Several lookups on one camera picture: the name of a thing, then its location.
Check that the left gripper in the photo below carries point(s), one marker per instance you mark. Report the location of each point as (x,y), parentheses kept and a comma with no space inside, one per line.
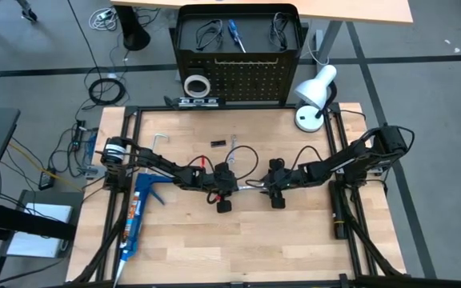
(220,182)

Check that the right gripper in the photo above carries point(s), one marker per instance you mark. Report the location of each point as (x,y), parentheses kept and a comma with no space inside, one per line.
(282,180)

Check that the long silver combination wrench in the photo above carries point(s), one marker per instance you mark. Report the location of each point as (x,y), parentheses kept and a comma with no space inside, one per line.
(250,186)

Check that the black and silver level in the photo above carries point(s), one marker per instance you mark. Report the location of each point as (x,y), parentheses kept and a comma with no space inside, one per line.
(198,102)

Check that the white masking tape roll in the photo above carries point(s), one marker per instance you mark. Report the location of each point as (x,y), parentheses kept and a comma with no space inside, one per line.
(186,86)

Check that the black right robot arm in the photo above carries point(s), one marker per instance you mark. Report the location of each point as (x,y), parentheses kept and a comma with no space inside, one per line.
(354,158)

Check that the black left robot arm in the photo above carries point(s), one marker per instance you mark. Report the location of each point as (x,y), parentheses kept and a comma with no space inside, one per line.
(162,164)

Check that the small black block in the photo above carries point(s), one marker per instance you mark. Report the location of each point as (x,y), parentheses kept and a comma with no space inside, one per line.
(218,143)

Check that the black cylinder with yellow band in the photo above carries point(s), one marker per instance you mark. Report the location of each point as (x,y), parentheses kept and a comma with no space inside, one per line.
(337,208)

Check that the silver hex key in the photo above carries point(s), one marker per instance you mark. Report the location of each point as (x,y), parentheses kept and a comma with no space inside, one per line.
(161,134)

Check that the blue caulking gun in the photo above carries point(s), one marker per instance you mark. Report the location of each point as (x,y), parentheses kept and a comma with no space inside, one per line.
(134,216)

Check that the white desk lamp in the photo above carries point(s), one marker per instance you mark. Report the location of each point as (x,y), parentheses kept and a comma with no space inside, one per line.
(314,90)

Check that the black pegboard cart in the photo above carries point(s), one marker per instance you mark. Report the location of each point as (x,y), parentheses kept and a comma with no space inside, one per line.
(254,24)

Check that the black power strip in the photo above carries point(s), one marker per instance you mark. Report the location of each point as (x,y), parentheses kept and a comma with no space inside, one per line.
(78,136)

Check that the black power adapter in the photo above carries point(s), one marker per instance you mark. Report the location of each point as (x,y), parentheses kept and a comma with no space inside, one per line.
(46,180)

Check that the white flat box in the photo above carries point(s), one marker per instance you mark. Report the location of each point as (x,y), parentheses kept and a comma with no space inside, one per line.
(38,240)

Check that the grey chair leg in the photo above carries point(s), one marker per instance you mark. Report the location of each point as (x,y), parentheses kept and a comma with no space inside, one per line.
(28,15)

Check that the tan hook rail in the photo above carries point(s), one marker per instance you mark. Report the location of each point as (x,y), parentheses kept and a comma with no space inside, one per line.
(246,62)

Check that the black pedestal foot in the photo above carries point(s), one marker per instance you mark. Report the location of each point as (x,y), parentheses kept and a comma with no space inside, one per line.
(134,36)

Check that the black aluminium rig frame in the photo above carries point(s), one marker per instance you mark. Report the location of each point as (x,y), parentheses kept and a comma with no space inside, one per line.
(434,282)

